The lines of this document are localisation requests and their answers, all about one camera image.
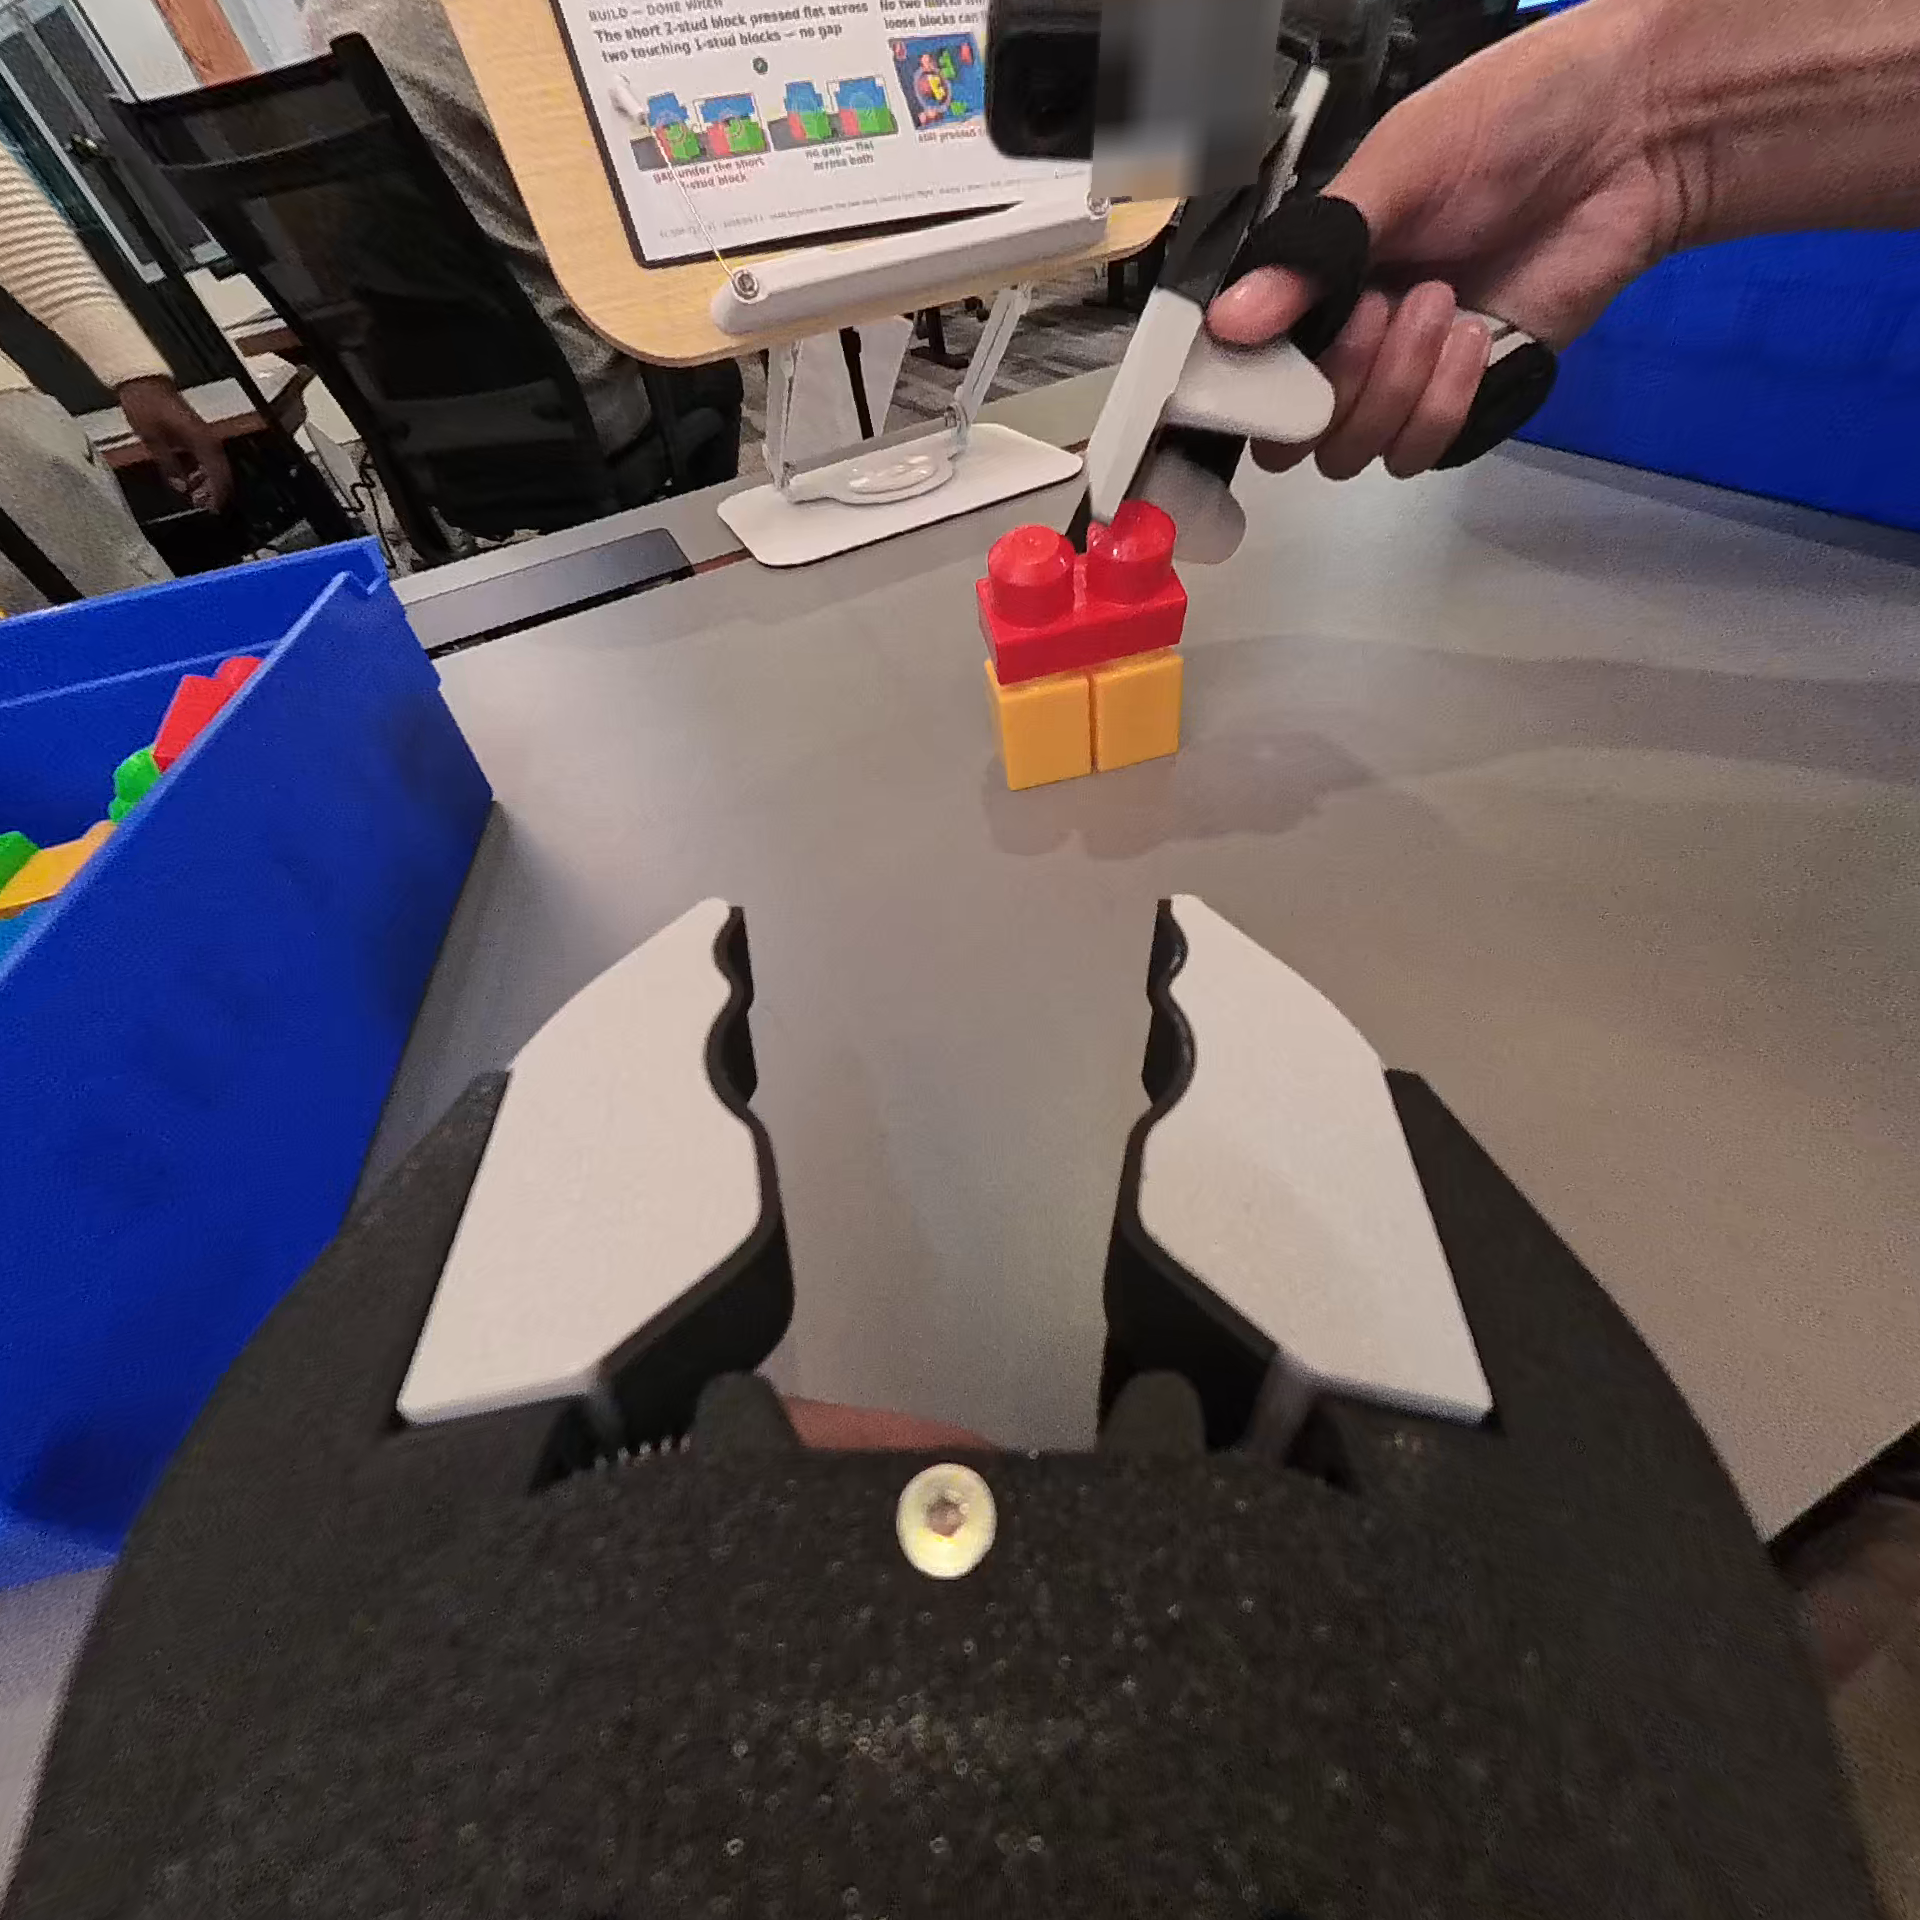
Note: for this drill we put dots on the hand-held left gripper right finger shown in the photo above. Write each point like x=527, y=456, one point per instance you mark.
x=1314, y=1217

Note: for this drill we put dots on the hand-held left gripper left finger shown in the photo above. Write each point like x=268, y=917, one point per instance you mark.
x=585, y=1200

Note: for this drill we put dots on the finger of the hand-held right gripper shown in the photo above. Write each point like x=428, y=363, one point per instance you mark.
x=1255, y=395
x=1156, y=392

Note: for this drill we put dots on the red two-stud toy block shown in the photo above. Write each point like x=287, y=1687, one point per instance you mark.
x=1082, y=615

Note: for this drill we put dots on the yellow toy building block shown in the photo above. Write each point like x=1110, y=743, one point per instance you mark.
x=1044, y=729
x=1135, y=716

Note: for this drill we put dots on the blue plastic bin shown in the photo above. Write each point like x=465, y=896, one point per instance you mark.
x=182, y=991
x=1772, y=376

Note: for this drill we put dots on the pile of colourful toy blocks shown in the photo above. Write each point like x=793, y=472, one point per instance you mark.
x=196, y=716

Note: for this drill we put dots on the person's right forearm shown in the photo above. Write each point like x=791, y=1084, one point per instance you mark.
x=1802, y=105

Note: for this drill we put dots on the person's right hand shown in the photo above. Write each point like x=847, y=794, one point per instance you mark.
x=1501, y=180

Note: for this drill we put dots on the printed instruction sheet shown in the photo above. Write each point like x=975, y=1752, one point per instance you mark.
x=750, y=121

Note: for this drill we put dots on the wooden display board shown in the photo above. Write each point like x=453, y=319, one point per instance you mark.
x=527, y=151

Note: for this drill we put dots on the black flat panel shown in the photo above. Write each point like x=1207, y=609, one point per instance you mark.
x=557, y=586

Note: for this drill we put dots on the black office chair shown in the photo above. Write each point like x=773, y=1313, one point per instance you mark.
x=332, y=269

